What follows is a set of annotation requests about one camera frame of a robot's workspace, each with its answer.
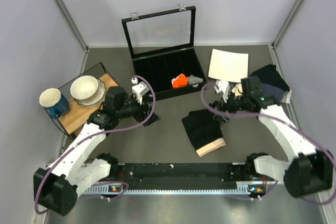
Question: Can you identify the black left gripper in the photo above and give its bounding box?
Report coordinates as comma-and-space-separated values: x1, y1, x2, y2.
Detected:
116, 94, 160, 126

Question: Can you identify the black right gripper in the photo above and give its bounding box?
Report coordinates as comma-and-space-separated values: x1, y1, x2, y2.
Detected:
213, 89, 249, 124

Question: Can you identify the black underwear beige waistband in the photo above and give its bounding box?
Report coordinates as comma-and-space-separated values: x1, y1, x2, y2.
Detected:
182, 110, 226, 157

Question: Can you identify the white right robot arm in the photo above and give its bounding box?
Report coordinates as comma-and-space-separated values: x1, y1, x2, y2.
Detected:
212, 77, 333, 198

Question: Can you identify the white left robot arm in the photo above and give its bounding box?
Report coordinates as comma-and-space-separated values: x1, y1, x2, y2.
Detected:
33, 82, 156, 216

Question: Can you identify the orange rolled underwear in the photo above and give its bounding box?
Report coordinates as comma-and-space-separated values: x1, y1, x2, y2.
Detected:
171, 73, 188, 89

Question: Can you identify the grey rolled underwear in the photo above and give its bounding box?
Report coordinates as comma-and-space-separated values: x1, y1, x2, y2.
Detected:
188, 75, 203, 85

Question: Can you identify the navy blue underwear in pile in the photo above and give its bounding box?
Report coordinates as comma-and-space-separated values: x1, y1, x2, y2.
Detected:
260, 83, 285, 102

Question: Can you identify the black underwear in pile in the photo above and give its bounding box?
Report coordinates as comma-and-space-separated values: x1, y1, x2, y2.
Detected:
251, 64, 290, 92

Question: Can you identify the beige cloth in pile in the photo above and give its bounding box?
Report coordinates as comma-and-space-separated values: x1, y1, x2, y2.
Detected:
232, 83, 243, 97

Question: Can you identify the white square plate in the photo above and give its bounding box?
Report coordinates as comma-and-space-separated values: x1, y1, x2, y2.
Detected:
208, 49, 249, 83

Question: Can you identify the white scalloped saucer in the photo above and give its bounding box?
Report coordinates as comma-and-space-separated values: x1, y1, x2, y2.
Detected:
73, 79, 106, 108

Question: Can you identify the white cloth in pile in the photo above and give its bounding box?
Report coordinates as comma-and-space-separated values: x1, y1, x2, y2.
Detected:
281, 90, 292, 104

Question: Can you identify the black glass-lid storage box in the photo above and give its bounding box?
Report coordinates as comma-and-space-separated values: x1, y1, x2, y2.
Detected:
121, 4, 206, 100

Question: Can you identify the white ceramic bowl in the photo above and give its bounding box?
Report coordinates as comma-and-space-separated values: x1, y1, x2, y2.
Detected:
70, 76, 99, 100

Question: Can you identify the wooden black-framed shelf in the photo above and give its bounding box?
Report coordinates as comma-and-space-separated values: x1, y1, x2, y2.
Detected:
45, 62, 118, 140

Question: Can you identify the blue mug white inside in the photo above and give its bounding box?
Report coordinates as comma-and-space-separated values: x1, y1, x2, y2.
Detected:
39, 88, 70, 119

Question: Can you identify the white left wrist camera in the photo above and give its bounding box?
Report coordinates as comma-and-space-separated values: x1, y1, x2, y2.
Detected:
131, 77, 150, 105

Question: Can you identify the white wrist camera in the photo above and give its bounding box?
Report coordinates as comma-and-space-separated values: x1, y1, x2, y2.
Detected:
214, 80, 230, 102
131, 77, 150, 105

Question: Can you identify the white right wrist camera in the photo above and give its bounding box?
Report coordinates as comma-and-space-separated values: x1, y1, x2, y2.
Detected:
214, 80, 230, 102

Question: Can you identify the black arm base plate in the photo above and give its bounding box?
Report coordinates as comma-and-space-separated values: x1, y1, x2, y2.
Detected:
118, 163, 250, 190

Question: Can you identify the grey slotted cable duct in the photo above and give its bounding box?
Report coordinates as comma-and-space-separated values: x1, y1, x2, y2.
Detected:
83, 183, 266, 196

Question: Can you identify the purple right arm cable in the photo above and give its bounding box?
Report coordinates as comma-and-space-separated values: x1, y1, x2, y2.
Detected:
201, 81, 336, 206

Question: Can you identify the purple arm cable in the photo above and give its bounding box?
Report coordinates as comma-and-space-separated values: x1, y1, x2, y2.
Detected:
201, 81, 336, 206
34, 75, 156, 215

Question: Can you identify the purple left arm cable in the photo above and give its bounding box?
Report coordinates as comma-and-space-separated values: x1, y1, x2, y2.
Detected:
34, 75, 156, 215

